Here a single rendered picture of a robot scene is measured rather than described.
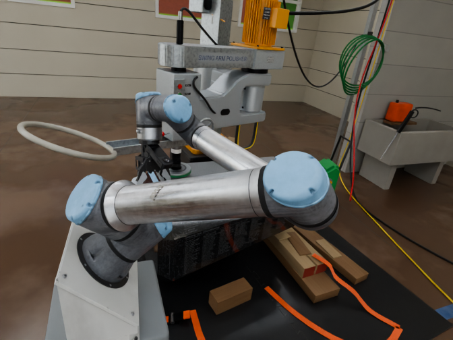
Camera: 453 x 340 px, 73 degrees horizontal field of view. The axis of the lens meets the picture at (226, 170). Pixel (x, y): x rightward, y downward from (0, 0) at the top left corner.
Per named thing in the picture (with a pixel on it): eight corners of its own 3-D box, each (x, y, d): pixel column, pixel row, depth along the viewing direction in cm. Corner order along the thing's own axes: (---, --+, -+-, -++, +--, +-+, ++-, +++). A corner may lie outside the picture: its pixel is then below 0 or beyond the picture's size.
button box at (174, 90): (181, 124, 193) (183, 78, 181) (183, 125, 191) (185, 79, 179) (170, 125, 188) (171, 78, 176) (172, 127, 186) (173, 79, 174)
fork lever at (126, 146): (196, 135, 230) (197, 129, 228) (212, 143, 217) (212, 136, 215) (104, 147, 187) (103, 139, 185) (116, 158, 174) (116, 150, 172)
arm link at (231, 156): (357, 216, 75) (205, 125, 120) (348, 194, 66) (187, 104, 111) (328, 253, 74) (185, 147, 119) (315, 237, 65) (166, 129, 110)
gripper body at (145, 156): (153, 168, 121) (152, 137, 118) (164, 172, 115) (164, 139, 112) (135, 171, 115) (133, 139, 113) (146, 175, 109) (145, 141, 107)
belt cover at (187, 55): (258, 69, 248) (261, 46, 241) (282, 74, 231) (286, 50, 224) (149, 69, 189) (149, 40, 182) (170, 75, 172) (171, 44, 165)
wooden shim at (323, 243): (315, 241, 290) (315, 240, 289) (323, 239, 294) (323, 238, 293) (333, 259, 270) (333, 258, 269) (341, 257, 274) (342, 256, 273)
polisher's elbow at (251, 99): (232, 106, 244) (235, 81, 235) (252, 105, 253) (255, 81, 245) (245, 112, 229) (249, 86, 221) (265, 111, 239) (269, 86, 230)
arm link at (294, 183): (98, 241, 99) (340, 235, 63) (50, 221, 86) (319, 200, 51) (114, 197, 107) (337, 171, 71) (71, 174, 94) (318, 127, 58)
